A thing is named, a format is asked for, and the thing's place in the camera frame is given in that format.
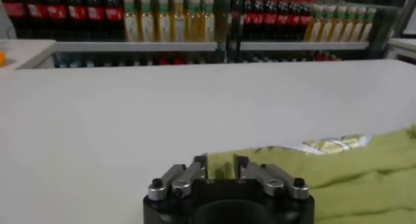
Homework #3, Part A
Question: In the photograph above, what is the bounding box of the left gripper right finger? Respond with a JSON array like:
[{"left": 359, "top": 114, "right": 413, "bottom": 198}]
[{"left": 233, "top": 153, "right": 310, "bottom": 201}]

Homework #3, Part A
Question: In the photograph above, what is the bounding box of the white side table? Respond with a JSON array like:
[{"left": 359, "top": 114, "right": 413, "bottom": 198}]
[
  {"left": 0, "top": 38, "right": 58, "bottom": 71},
  {"left": 385, "top": 36, "right": 416, "bottom": 66}
]

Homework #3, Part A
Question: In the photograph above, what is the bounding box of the green cap yellow tea bottle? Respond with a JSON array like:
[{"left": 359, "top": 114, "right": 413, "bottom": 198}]
[
  {"left": 200, "top": 0, "right": 216, "bottom": 43},
  {"left": 155, "top": 0, "right": 172, "bottom": 43},
  {"left": 319, "top": 5, "right": 336, "bottom": 43},
  {"left": 122, "top": 0, "right": 140, "bottom": 43},
  {"left": 304, "top": 5, "right": 324, "bottom": 43},
  {"left": 138, "top": 0, "right": 155, "bottom": 43},
  {"left": 359, "top": 6, "right": 378, "bottom": 43},
  {"left": 186, "top": 0, "right": 202, "bottom": 43},
  {"left": 330, "top": 5, "right": 348, "bottom": 43},
  {"left": 342, "top": 6, "right": 358, "bottom": 43},
  {"left": 352, "top": 6, "right": 367, "bottom": 43},
  {"left": 170, "top": 0, "right": 187, "bottom": 43}
]

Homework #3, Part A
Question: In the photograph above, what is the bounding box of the light green t-shirt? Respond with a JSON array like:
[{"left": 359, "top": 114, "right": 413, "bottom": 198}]
[{"left": 207, "top": 124, "right": 416, "bottom": 224}]

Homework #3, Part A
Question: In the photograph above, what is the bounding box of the white shelf board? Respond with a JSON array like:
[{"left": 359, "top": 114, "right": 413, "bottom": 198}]
[
  {"left": 53, "top": 41, "right": 218, "bottom": 53},
  {"left": 239, "top": 41, "right": 371, "bottom": 51}
]

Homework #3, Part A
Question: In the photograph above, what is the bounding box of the black frame drinks cabinet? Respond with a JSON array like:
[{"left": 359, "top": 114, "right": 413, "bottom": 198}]
[
  {"left": 0, "top": 0, "right": 234, "bottom": 69},
  {"left": 233, "top": 0, "right": 391, "bottom": 64}
]

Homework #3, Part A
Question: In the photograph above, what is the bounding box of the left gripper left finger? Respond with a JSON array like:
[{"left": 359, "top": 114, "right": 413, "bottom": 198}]
[{"left": 148, "top": 153, "right": 209, "bottom": 201}]

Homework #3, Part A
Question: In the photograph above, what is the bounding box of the glass cabinet door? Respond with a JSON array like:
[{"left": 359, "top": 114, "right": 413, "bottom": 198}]
[{"left": 386, "top": 0, "right": 416, "bottom": 40}]

